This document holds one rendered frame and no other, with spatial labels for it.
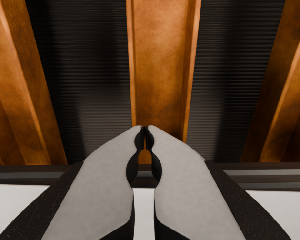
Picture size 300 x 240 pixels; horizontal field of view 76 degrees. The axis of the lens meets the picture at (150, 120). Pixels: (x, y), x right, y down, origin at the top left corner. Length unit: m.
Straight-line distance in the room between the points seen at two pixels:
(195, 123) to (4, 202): 0.39
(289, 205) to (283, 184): 0.02
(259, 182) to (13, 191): 0.22
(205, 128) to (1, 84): 0.42
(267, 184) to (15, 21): 0.32
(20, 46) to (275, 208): 0.33
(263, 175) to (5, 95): 0.36
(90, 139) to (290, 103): 0.43
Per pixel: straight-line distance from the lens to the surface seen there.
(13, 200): 0.22
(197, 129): 0.50
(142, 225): 0.21
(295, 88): 0.38
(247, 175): 0.22
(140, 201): 0.18
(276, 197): 0.22
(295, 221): 0.25
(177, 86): 0.30
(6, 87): 0.36
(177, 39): 0.29
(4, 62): 0.35
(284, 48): 0.32
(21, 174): 0.22
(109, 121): 0.48
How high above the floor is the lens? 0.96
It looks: 62 degrees down
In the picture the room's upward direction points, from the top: 178 degrees clockwise
